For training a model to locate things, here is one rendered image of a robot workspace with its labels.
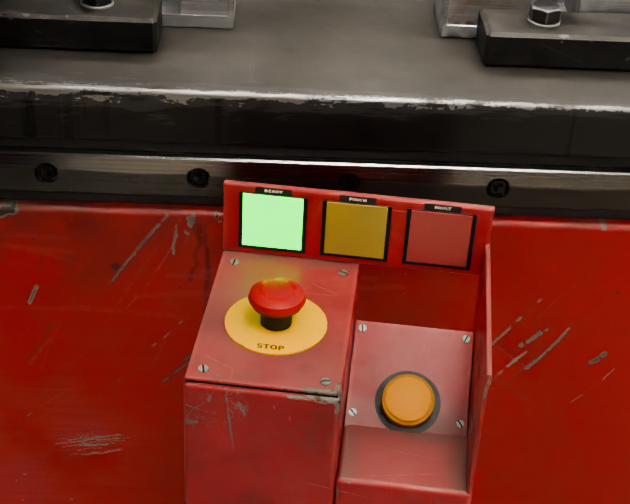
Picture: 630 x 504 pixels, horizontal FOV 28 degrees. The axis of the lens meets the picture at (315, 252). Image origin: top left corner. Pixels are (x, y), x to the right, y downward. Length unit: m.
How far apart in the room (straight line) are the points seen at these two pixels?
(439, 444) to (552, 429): 0.30
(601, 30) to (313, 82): 0.24
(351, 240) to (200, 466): 0.20
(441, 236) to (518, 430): 0.31
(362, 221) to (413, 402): 0.14
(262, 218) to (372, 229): 0.08
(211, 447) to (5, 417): 0.35
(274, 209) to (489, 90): 0.20
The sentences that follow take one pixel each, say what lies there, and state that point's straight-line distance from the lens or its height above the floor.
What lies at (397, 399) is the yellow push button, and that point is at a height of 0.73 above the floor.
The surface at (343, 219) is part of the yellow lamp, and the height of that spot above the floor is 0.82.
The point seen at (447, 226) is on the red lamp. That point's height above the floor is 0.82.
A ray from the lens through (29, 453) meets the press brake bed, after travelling 1.21.
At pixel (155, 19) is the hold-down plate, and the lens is 1.03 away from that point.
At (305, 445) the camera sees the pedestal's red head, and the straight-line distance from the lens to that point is 0.86.
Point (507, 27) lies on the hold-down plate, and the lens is 1.05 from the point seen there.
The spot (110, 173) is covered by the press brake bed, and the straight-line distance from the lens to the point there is 1.02.
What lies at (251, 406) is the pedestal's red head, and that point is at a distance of 0.84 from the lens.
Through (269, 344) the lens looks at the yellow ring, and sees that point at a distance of 0.86.
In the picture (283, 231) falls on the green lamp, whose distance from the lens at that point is 0.93.
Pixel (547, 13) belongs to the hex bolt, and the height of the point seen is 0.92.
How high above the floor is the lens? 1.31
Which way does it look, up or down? 34 degrees down
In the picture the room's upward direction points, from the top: 3 degrees clockwise
